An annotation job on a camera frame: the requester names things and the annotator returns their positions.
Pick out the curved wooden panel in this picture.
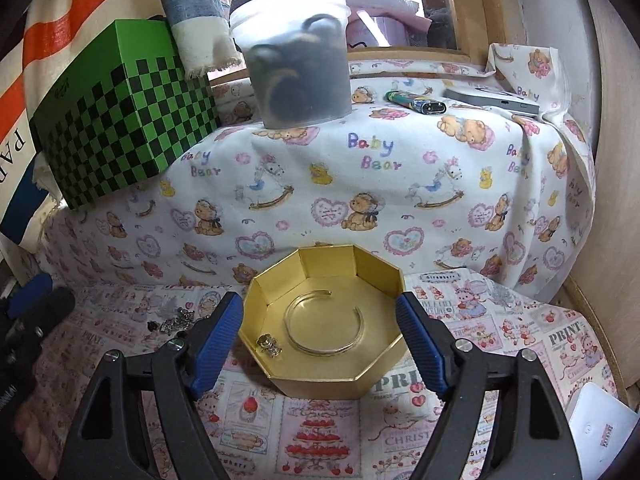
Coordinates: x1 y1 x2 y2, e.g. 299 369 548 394
562 0 640 396

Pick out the small silver jewelry pile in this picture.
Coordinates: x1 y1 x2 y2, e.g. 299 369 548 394
145 305 198 334

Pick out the orange striped white bag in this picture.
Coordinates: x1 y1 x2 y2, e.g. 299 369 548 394
0 0 166 253

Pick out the flat silver device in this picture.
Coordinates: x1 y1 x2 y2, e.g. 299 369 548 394
444 85 541 120

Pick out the gold octagonal box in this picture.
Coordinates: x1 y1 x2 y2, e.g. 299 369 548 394
237 245 406 401

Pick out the small silver charm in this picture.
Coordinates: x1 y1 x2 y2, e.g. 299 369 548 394
256 334 283 359

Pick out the colourful lighter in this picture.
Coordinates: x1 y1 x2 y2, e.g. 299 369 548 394
384 90 447 116

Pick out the translucent plastic tub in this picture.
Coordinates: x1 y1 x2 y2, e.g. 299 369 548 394
229 0 352 130

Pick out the white card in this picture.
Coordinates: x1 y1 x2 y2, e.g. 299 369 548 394
567 382 637 480

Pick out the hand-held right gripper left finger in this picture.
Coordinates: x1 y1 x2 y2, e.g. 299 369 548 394
59 291 245 480

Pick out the wooden window frame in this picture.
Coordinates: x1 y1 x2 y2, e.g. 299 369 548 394
207 0 521 86

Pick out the pink cloth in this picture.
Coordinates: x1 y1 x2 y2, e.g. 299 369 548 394
345 0 433 52

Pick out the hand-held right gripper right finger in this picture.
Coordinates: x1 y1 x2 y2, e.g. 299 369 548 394
394 291 583 480

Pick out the blue white striped cloth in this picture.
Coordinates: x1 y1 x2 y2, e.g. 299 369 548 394
152 0 246 80

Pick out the bear printed cloth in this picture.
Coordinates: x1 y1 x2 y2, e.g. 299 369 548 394
35 42 598 293

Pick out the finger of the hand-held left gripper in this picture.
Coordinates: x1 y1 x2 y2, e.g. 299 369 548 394
5 274 54 319
17 287 76 347

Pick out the silver bangle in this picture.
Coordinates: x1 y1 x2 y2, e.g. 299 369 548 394
284 289 365 358

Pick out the green black checkered box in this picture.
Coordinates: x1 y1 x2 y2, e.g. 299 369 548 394
29 19 221 211

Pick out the person's left hand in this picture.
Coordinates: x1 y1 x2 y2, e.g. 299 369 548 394
12 402 60 480

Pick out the strawberry printed cloth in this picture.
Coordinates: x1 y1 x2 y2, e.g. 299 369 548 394
15 270 621 480

